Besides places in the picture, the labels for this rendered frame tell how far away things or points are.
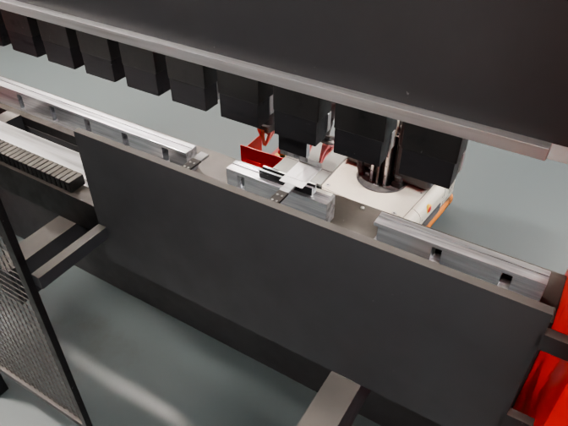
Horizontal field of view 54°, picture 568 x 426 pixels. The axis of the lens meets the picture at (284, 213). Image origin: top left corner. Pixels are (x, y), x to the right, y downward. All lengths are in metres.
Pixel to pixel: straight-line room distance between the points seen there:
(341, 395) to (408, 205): 1.68
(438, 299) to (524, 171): 2.87
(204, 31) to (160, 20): 0.14
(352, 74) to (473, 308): 0.56
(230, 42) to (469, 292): 0.81
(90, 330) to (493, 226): 2.21
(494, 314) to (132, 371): 1.82
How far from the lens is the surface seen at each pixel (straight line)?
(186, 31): 1.49
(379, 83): 1.24
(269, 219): 1.16
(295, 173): 1.82
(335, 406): 1.38
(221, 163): 2.11
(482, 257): 1.66
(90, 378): 2.61
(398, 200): 2.94
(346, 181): 3.04
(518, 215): 3.51
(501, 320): 1.07
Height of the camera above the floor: 2.05
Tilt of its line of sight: 39 degrees down
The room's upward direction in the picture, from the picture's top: straight up
